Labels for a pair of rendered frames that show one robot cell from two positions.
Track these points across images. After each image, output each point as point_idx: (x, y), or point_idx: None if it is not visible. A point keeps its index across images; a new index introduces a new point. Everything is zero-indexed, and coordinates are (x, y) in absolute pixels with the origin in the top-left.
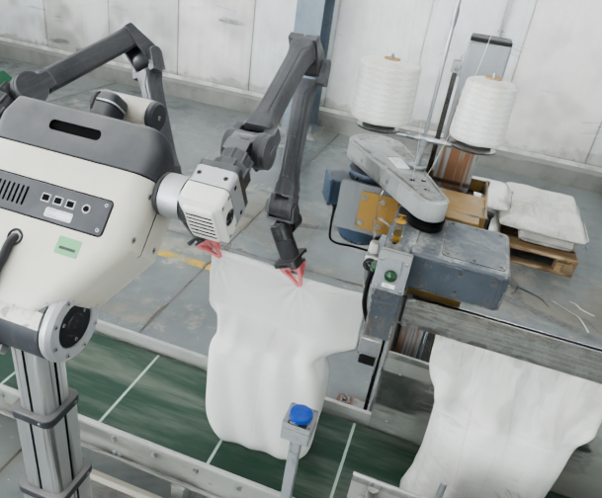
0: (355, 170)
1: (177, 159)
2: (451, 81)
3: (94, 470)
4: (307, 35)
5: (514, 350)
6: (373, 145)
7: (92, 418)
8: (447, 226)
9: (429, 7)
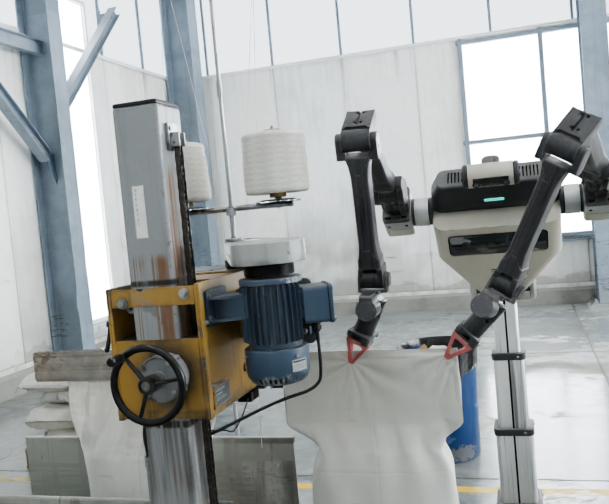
0: (294, 273)
1: (505, 254)
2: (182, 158)
3: None
4: (357, 111)
5: None
6: (274, 239)
7: None
8: (219, 269)
9: (248, 83)
